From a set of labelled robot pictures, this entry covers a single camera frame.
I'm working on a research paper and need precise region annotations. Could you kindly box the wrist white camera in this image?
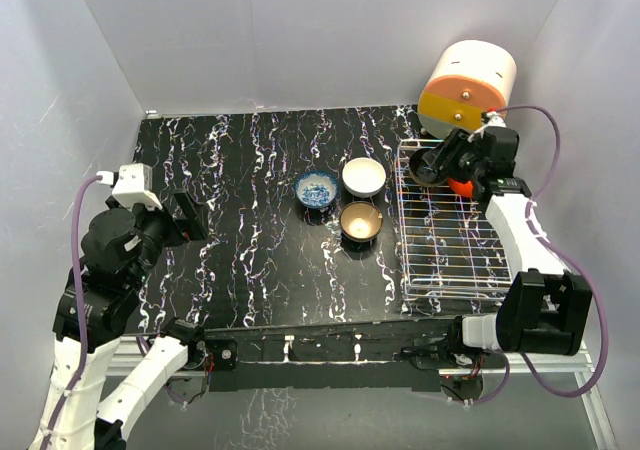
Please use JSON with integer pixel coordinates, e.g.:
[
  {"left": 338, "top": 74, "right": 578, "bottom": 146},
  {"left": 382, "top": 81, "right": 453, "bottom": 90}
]
[
  {"left": 481, "top": 111, "right": 506, "bottom": 128},
  {"left": 111, "top": 163, "right": 162, "bottom": 211}
]

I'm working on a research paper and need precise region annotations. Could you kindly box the purple cable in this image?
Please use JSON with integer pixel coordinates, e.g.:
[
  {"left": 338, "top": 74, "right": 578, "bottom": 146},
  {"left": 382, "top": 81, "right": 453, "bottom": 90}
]
[
  {"left": 469, "top": 104, "right": 611, "bottom": 405},
  {"left": 39, "top": 171, "right": 118, "bottom": 446}
]

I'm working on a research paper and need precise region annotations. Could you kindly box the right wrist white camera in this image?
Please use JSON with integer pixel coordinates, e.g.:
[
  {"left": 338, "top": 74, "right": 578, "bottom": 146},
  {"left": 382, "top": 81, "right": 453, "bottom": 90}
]
[{"left": 481, "top": 111, "right": 506, "bottom": 128}]

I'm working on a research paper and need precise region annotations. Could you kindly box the brown bowl cream interior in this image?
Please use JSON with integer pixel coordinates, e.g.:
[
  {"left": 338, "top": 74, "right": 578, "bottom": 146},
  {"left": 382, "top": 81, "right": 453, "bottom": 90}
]
[{"left": 339, "top": 201, "right": 384, "bottom": 243}]

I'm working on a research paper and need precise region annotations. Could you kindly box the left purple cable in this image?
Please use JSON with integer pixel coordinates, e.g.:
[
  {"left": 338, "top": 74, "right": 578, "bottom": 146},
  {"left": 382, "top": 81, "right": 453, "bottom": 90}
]
[{"left": 39, "top": 171, "right": 118, "bottom": 446}]

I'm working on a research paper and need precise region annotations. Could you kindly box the red bowl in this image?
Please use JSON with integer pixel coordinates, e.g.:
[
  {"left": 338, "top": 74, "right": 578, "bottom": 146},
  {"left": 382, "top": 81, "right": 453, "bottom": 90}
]
[{"left": 447, "top": 178, "right": 474, "bottom": 199}]

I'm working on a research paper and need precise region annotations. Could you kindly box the blue white patterned bowl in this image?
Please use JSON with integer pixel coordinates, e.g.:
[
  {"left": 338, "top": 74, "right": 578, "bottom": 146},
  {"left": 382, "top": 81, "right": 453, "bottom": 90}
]
[{"left": 294, "top": 171, "right": 338, "bottom": 210}]

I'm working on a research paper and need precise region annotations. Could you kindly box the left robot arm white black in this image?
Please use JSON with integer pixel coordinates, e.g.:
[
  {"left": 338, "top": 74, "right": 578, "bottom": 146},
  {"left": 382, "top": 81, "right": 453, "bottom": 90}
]
[{"left": 30, "top": 190, "right": 208, "bottom": 449}]

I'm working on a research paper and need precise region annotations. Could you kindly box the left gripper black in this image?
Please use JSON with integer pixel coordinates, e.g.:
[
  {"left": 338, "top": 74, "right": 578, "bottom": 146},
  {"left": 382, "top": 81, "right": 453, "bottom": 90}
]
[{"left": 124, "top": 186, "right": 208, "bottom": 288}]

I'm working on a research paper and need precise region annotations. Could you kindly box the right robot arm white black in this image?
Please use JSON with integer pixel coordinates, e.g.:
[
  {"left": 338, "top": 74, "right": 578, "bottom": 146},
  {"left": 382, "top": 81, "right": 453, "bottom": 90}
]
[{"left": 409, "top": 126, "right": 592, "bottom": 367}]

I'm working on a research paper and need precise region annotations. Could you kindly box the white wire dish rack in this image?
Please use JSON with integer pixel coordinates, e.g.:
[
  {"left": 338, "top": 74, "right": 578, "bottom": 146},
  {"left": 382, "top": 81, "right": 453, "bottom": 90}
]
[{"left": 394, "top": 139, "right": 512, "bottom": 302}]

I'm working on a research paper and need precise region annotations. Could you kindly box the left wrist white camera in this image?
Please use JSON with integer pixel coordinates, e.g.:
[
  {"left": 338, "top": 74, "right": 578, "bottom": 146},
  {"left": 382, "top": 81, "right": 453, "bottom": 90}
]
[{"left": 111, "top": 163, "right": 162, "bottom": 211}]

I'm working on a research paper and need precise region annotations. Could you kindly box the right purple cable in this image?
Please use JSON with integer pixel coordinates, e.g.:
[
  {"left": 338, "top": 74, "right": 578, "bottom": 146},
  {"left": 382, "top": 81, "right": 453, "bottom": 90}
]
[{"left": 469, "top": 104, "right": 611, "bottom": 405}]

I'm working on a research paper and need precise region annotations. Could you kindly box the black glossy bowl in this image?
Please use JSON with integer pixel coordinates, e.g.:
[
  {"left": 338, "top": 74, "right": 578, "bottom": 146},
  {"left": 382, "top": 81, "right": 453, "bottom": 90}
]
[{"left": 409, "top": 148, "right": 446, "bottom": 187}]

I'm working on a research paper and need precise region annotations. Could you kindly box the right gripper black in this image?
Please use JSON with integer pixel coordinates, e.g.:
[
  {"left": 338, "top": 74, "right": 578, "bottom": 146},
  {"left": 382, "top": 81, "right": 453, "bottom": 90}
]
[{"left": 422, "top": 128, "right": 484, "bottom": 184}]

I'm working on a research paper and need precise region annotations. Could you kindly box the round pastel drawer cabinet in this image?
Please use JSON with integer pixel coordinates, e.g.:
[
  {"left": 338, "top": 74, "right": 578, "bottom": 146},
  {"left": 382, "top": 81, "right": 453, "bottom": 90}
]
[{"left": 417, "top": 40, "right": 517, "bottom": 139}]

